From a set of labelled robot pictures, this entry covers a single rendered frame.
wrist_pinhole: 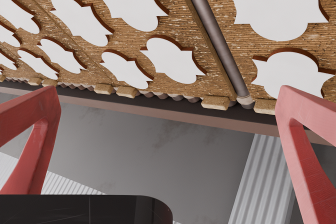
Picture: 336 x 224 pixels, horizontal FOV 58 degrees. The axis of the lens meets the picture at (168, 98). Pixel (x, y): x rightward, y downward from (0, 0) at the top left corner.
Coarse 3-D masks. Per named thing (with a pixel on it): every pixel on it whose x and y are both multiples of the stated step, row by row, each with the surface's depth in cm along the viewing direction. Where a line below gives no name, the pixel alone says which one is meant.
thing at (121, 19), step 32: (64, 0) 57; (96, 0) 55; (128, 0) 50; (160, 0) 48; (96, 32) 63; (128, 32) 60; (160, 32) 56; (192, 32) 52; (128, 64) 69; (160, 64) 64; (192, 64) 59; (128, 96) 82; (224, 96) 67
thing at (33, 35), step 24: (0, 0) 67; (24, 0) 65; (0, 24) 79; (24, 24) 73; (48, 24) 70; (24, 48) 88; (48, 48) 79; (72, 48) 76; (48, 72) 95; (72, 72) 90; (96, 72) 83
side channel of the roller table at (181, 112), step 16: (64, 96) 110; (80, 96) 104; (96, 96) 100; (112, 96) 97; (144, 96) 90; (128, 112) 97; (144, 112) 91; (160, 112) 86; (176, 112) 81; (192, 112) 78; (208, 112) 76; (224, 112) 74; (240, 112) 72; (256, 112) 70; (240, 128) 74; (256, 128) 71; (272, 128) 68; (304, 128) 63
